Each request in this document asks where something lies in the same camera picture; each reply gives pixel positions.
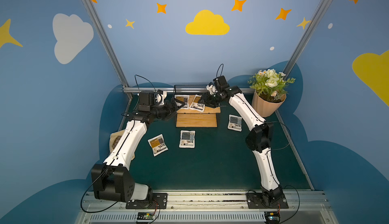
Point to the grey coffee bag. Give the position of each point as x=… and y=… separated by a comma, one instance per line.
x=187, y=139
x=235, y=123

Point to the two-tier wooden wire shelf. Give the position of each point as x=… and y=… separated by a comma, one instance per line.
x=187, y=118

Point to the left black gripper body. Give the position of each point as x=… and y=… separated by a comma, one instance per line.
x=173, y=106

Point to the yellow coffee bag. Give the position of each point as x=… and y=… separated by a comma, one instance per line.
x=195, y=105
x=184, y=98
x=158, y=145

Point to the small circuit board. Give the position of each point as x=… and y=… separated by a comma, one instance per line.
x=272, y=217
x=145, y=217

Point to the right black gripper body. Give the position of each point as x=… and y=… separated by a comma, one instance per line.
x=207, y=98

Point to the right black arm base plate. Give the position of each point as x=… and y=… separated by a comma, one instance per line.
x=258, y=201

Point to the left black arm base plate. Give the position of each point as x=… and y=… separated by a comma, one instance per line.
x=158, y=200

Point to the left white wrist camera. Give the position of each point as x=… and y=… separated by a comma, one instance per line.
x=160, y=97

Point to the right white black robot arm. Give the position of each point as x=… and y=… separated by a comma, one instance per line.
x=258, y=139

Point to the potted artificial flower plant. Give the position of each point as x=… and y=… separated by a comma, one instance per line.
x=269, y=90

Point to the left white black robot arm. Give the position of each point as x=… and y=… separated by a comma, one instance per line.
x=111, y=180

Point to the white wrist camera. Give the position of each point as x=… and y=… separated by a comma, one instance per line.
x=211, y=88
x=160, y=97

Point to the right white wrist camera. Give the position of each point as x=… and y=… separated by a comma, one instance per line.
x=211, y=88

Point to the left small circuit board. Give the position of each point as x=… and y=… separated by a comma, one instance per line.
x=145, y=217

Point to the aluminium front rail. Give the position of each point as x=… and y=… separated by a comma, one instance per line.
x=212, y=207

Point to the right small circuit board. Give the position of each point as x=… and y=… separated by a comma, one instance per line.
x=272, y=217

